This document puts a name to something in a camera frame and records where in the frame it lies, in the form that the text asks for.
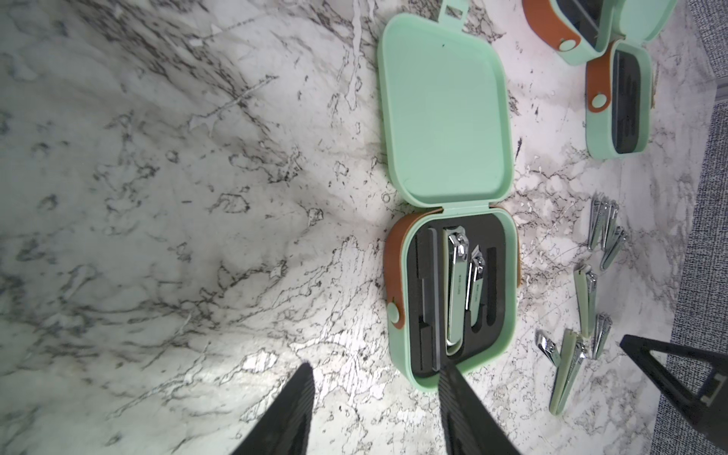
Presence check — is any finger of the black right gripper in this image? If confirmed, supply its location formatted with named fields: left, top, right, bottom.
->
left=620, top=335, right=727, bottom=449

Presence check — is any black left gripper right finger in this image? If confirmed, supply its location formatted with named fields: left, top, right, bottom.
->
left=438, top=365, right=519, bottom=454

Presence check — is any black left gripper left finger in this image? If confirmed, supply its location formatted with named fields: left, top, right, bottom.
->
left=232, top=362, right=316, bottom=455

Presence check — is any small green nail clipper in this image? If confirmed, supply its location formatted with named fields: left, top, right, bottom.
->
left=466, top=246, right=486, bottom=327

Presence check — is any slanted green nail clipper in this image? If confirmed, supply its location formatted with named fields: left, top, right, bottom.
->
left=593, top=313, right=612, bottom=360

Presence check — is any green nail kit case front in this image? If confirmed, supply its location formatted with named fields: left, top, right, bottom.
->
left=377, top=1, right=521, bottom=392

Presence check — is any green nail kit case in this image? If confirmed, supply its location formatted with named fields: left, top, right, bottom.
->
left=586, top=1, right=676, bottom=160
left=522, top=0, right=616, bottom=66
left=377, top=1, right=521, bottom=392

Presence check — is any large green nail clipper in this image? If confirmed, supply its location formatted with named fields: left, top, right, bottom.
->
left=444, top=226, right=469, bottom=356

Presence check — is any large clipper lower table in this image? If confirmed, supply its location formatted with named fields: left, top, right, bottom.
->
left=549, top=329, right=588, bottom=416

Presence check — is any grey nail file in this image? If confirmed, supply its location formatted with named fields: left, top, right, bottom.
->
left=424, top=227, right=441, bottom=372

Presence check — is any small clipper beside pile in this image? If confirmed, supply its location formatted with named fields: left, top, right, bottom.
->
left=600, top=227, right=629, bottom=270

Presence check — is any small clipper pile upper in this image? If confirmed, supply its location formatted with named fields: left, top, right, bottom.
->
left=587, top=193, right=619, bottom=251

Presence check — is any green nail kit case right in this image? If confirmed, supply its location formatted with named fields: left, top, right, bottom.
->
left=586, top=1, right=676, bottom=160

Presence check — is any green nail kit case middle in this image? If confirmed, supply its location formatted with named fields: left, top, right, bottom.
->
left=522, top=0, right=616, bottom=66

